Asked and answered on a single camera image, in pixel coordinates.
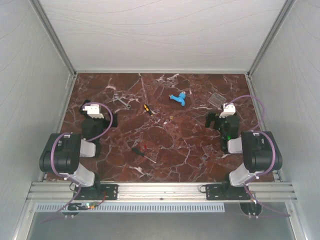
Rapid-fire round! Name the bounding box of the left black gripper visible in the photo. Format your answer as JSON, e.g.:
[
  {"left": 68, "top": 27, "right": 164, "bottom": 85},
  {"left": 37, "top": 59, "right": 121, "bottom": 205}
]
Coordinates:
[{"left": 85, "top": 111, "right": 118, "bottom": 142}]

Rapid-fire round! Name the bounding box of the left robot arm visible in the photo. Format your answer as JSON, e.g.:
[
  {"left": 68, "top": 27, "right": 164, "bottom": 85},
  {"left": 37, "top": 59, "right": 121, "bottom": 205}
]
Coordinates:
[{"left": 39, "top": 100, "right": 119, "bottom": 201}]

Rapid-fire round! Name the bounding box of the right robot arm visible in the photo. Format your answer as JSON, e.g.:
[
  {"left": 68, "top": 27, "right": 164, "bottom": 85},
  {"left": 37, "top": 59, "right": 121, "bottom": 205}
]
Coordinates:
[{"left": 204, "top": 112, "right": 283, "bottom": 201}]

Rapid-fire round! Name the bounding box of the clear fuse box lid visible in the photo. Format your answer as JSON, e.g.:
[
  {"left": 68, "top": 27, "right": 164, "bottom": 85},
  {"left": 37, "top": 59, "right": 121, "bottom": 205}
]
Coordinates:
[{"left": 208, "top": 92, "right": 226, "bottom": 109}]

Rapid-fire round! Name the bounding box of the silver wrench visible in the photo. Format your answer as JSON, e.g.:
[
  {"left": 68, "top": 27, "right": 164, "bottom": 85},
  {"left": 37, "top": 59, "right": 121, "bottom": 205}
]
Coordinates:
[{"left": 113, "top": 94, "right": 131, "bottom": 109}]

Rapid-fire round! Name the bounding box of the blue plastic faucet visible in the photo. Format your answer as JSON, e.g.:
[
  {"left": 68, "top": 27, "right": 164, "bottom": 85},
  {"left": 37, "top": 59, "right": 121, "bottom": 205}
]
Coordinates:
[{"left": 169, "top": 91, "right": 186, "bottom": 107}]

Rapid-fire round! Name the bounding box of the yellow black screwdriver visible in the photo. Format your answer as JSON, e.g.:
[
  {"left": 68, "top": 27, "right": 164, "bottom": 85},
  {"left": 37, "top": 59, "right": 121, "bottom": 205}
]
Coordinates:
[{"left": 143, "top": 104, "right": 158, "bottom": 123}]

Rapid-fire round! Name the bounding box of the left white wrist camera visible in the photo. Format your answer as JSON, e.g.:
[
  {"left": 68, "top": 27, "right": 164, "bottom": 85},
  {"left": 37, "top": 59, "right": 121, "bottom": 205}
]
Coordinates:
[{"left": 82, "top": 104, "right": 104, "bottom": 119}]

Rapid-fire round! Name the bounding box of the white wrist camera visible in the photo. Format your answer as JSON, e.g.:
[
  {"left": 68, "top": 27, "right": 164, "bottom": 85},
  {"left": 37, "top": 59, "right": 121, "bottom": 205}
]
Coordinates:
[
  {"left": 82, "top": 104, "right": 104, "bottom": 119},
  {"left": 219, "top": 103, "right": 236, "bottom": 118}
]

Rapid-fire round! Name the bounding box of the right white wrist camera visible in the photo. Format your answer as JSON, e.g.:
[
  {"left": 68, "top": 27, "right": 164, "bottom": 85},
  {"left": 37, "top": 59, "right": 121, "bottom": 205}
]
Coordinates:
[{"left": 219, "top": 103, "right": 236, "bottom": 118}]

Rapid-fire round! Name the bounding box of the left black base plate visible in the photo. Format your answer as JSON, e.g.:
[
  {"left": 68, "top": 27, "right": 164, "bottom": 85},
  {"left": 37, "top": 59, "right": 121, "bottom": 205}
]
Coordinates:
[{"left": 75, "top": 183, "right": 119, "bottom": 201}]

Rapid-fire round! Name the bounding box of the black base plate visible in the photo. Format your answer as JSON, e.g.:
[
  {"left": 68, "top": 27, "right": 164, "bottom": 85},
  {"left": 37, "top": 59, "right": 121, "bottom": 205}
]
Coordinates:
[
  {"left": 75, "top": 183, "right": 119, "bottom": 201},
  {"left": 205, "top": 184, "right": 251, "bottom": 201}
]

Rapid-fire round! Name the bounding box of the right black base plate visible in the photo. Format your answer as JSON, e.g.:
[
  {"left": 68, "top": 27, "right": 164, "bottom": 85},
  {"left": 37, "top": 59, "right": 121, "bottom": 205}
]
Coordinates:
[{"left": 205, "top": 184, "right": 251, "bottom": 201}]

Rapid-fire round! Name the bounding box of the aluminium front rail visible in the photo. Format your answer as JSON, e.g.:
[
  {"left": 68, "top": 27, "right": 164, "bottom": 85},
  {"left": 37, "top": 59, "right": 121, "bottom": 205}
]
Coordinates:
[{"left": 26, "top": 181, "right": 298, "bottom": 203}]

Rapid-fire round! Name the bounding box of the slotted grey cable duct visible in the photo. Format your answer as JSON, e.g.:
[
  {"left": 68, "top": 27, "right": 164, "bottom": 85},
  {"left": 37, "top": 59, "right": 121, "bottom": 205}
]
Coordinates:
[{"left": 34, "top": 202, "right": 225, "bottom": 214}]

